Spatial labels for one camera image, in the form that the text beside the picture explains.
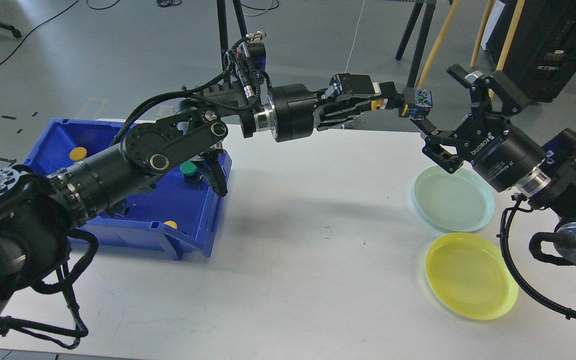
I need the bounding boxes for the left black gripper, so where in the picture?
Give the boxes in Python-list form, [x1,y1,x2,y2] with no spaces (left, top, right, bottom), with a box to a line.
[258,73,406,142]

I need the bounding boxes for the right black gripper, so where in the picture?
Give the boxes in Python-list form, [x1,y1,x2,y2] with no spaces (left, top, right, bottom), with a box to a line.
[410,63,546,192]

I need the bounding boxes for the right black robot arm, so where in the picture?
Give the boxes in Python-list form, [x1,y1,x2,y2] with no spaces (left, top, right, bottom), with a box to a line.
[400,64,576,319]

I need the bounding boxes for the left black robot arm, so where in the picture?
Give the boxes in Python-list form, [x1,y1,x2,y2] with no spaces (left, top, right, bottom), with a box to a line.
[0,31,412,349]

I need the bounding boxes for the pale green plate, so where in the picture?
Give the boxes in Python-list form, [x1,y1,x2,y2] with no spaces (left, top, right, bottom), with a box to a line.
[413,166,496,233]

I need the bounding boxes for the yellow plate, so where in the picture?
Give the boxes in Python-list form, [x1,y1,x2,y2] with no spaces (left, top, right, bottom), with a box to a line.
[423,232,519,321]

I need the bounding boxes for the yellow button front edge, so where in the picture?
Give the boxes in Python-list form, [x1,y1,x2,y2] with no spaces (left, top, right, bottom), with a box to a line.
[163,220,178,230]

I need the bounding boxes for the black tripod right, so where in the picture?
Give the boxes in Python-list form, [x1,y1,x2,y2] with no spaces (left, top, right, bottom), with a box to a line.
[395,0,437,88]

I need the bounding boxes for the black tripod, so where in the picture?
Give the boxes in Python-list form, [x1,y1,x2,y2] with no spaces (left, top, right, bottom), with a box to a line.
[216,0,249,53]
[395,0,437,88]

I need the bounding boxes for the wooden easel legs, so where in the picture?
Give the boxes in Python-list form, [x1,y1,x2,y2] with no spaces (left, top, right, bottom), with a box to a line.
[415,0,526,88]

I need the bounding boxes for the black cabinet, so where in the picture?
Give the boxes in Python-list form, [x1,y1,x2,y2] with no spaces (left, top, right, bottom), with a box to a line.
[503,0,576,103]

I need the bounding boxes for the black tripod left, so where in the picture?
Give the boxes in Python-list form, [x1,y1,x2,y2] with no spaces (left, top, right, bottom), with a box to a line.
[216,0,249,53]

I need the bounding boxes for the blue plastic bin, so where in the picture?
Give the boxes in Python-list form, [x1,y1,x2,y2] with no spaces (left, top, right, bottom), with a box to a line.
[24,118,223,261]

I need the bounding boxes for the white cable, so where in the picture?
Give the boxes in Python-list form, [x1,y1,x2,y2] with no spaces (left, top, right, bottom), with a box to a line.
[345,0,366,76]

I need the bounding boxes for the black floor cable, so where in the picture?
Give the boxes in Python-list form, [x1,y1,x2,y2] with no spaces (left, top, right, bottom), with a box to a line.
[0,0,80,90]

